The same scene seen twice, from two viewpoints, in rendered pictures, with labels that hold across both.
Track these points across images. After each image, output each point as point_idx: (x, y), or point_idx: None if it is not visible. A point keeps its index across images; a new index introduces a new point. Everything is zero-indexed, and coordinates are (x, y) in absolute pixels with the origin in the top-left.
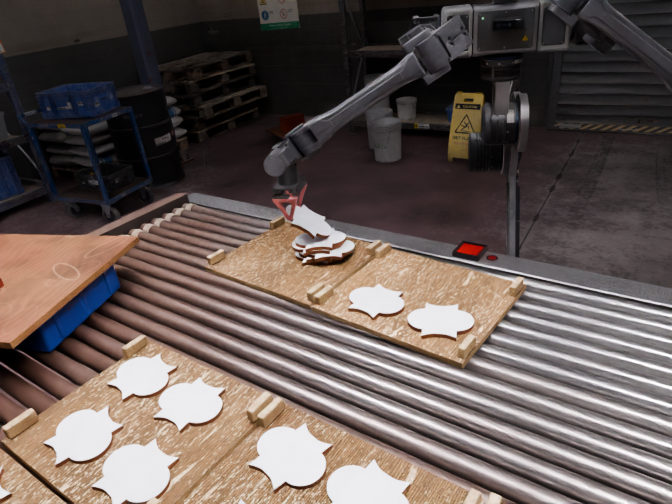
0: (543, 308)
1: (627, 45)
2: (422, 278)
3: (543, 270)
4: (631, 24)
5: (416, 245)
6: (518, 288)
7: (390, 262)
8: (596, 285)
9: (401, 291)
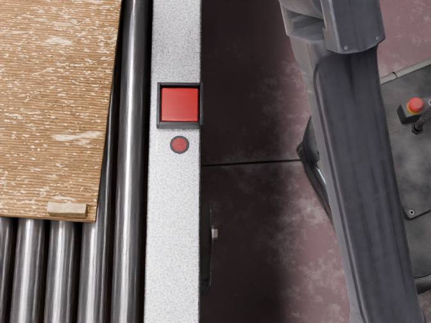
0: (54, 260)
1: (324, 179)
2: (49, 75)
3: (172, 230)
4: (337, 164)
5: (170, 20)
6: (59, 214)
7: (77, 11)
8: (158, 317)
9: (1, 63)
